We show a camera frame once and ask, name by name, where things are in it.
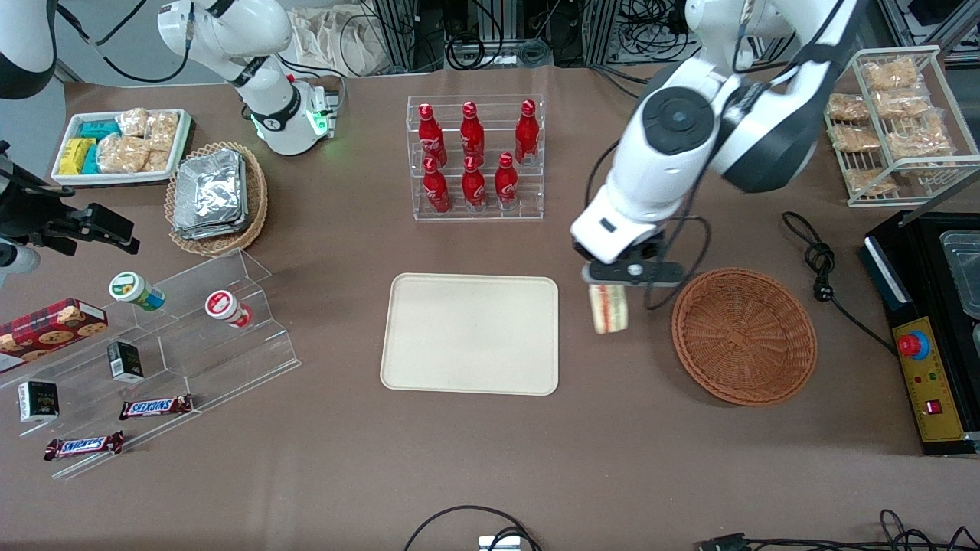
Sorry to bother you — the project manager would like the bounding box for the red cookie box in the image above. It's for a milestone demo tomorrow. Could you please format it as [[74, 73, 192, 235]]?
[[0, 298, 109, 374]]

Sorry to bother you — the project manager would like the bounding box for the beige cloth bag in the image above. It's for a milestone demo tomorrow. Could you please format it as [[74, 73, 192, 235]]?
[[289, 5, 392, 78]]

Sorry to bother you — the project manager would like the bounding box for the green lid white cup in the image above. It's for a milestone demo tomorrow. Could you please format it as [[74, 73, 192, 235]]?
[[108, 271, 166, 311]]

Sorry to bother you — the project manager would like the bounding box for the silver foil packet stack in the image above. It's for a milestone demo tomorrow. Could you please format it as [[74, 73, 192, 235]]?
[[172, 148, 250, 241]]

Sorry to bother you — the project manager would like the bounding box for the beige rectangular tray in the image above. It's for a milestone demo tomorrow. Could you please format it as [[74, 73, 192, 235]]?
[[380, 272, 560, 397]]

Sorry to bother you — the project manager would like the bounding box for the round brown wicker basket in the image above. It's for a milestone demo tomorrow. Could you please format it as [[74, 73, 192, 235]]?
[[671, 267, 818, 407]]

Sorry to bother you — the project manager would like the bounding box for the red cola bottle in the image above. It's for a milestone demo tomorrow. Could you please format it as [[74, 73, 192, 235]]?
[[461, 154, 488, 213], [494, 151, 520, 211], [514, 99, 541, 166], [460, 100, 486, 164], [423, 156, 452, 214], [417, 103, 448, 166]]

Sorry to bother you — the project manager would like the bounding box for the white rectangular snack tray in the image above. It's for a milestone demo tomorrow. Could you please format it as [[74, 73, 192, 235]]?
[[51, 108, 193, 187]]

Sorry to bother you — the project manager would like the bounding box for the snickers chocolate bar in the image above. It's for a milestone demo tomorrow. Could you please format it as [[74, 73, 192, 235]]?
[[118, 393, 195, 422], [43, 431, 126, 462]]

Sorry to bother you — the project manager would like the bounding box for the clear plastic container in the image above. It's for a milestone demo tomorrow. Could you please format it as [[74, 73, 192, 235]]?
[[939, 233, 980, 320]]

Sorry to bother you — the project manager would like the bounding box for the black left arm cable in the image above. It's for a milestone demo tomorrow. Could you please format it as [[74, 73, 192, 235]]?
[[585, 138, 714, 311]]

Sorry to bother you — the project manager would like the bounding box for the triangular sandwich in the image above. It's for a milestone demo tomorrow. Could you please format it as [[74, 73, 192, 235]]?
[[588, 284, 631, 336]]

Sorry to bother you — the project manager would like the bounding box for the black power cable with plug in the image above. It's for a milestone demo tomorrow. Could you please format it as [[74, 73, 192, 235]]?
[[780, 211, 898, 354]]

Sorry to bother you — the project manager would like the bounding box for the black machine with yellow panel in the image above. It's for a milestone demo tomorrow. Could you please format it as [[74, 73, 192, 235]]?
[[857, 210, 980, 458]]

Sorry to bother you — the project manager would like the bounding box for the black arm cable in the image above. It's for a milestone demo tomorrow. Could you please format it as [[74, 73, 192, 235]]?
[[57, 0, 193, 84], [585, 138, 714, 311]]

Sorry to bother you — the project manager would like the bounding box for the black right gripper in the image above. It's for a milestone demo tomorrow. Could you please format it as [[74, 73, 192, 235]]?
[[0, 142, 141, 258]]

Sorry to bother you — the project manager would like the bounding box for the black looped cable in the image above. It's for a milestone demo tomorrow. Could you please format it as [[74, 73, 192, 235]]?
[[403, 504, 541, 551]]

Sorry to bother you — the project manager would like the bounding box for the white wire rack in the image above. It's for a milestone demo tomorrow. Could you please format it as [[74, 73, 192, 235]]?
[[825, 45, 980, 209]]

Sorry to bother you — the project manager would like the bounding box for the aluminium frame post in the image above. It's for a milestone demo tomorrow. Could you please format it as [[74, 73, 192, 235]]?
[[377, 0, 419, 73]]

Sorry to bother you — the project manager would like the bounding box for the small black box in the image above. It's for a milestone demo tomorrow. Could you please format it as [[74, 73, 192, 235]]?
[[106, 341, 145, 384], [17, 380, 60, 424]]

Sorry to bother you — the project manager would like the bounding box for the red lid white cup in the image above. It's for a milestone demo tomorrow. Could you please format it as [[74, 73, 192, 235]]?
[[204, 289, 254, 329]]

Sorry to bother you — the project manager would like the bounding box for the clear acrylic bottle rack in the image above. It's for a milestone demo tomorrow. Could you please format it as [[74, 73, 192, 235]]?
[[407, 95, 546, 223]]

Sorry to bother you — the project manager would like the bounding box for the clear acrylic stepped display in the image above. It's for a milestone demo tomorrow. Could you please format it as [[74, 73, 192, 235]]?
[[0, 248, 302, 481]]

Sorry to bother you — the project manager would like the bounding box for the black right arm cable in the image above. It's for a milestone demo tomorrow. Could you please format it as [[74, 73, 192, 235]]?
[[57, 0, 193, 84]]

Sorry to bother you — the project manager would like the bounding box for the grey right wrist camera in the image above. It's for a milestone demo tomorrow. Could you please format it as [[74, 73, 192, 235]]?
[[0, 237, 41, 288]]

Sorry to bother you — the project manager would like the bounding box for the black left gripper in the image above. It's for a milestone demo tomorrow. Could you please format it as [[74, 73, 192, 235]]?
[[573, 236, 685, 308]]

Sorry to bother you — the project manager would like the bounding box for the oval light wicker basket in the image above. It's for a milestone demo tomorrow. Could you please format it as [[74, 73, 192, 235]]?
[[164, 141, 270, 257]]

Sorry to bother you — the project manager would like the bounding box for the black cable with connector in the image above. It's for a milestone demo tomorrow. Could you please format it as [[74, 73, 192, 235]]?
[[696, 508, 980, 551]]

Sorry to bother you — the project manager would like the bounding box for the clear puffed snack bag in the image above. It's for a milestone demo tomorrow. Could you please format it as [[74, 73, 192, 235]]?
[[886, 118, 959, 162], [876, 87, 934, 120], [862, 58, 920, 92], [830, 123, 882, 153], [845, 168, 893, 197], [826, 93, 871, 124]]

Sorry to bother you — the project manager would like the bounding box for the yellow snack pack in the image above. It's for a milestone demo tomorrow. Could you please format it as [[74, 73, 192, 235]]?
[[57, 137, 97, 176]]

